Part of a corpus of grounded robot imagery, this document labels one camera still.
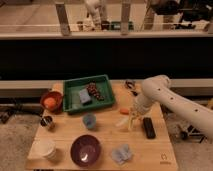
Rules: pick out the orange carrot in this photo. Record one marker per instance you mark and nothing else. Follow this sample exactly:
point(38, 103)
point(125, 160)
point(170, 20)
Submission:
point(124, 111)

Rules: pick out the small metal cup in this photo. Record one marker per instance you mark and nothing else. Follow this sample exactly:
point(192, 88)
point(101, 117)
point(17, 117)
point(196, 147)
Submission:
point(47, 122)

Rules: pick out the black-handled scissors tool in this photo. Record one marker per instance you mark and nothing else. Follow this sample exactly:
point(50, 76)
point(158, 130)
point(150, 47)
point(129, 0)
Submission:
point(130, 85)

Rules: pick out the dark red grape bunch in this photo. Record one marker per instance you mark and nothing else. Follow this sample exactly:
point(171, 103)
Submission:
point(92, 90)

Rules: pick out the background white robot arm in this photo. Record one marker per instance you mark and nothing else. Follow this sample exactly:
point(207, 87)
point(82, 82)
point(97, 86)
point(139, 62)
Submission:
point(92, 7)

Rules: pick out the black remote-like block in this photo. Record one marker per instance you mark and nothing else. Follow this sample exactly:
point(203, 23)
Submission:
point(149, 129)

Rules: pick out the green plastic tray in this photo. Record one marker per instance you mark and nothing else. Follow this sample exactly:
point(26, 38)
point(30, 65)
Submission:
point(71, 100)

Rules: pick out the crumpled blue-white cloth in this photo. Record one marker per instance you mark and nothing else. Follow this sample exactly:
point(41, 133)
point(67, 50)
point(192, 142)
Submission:
point(121, 154)

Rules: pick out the stacked white bowls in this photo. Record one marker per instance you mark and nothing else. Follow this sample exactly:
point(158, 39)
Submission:
point(45, 148)

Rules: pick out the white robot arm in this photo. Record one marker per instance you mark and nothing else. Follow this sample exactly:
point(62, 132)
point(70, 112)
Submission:
point(157, 89)

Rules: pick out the light blue plastic cup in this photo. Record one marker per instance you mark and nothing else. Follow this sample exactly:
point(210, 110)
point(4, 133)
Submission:
point(89, 120)

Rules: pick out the purple bowl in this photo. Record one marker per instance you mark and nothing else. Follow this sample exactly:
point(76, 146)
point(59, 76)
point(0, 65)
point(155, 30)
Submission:
point(85, 150)

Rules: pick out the orange fruit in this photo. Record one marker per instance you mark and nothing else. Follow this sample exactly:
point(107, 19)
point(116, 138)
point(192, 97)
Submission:
point(49, 102)

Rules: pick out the peeled yellow banana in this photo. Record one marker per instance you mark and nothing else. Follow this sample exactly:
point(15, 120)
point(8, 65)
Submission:
point(126, 123)

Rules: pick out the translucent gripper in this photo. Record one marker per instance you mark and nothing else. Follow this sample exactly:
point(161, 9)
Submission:
point(135, 115)

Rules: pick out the orange-brown bowl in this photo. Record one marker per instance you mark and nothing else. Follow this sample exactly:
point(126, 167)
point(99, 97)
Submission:
point(57, 96)

